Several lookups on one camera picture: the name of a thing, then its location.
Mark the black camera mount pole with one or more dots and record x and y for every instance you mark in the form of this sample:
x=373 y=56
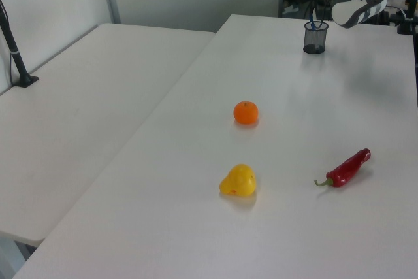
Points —
x=14 y=53

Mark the black clamp camera mount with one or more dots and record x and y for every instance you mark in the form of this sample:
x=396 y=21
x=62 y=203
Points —
x=408 y=25

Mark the black mesh pen cup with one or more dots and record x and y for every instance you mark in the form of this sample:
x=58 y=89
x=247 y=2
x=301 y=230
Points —
x=315 y=43

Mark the white marker with blue cap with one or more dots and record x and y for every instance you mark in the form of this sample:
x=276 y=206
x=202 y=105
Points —
x=312 y=21

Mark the white sneaker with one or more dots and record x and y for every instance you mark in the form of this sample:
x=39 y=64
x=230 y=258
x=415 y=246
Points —
x=290 y=9

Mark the orange mandarin fruit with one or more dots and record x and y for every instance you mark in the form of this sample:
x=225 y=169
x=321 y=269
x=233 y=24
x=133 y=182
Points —
x=246 y=113

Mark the black equipment box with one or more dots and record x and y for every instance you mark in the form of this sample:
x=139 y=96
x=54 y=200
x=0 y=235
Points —
x=388 y=17

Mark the red chili pepper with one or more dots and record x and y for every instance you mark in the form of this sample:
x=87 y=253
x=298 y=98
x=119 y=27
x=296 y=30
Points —
x=346 y=169

